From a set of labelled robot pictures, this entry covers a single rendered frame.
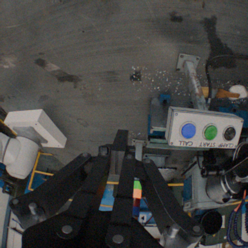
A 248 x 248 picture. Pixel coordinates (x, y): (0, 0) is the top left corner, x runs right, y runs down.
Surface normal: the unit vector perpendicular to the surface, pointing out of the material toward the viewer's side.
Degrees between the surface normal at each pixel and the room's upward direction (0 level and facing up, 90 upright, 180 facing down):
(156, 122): 90
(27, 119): 90
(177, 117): 39
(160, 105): 90
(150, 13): 0
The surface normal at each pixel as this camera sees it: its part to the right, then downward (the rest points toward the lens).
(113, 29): -0.11, 0.82
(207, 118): -0.09, 0.28
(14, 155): 0.55, -0.36
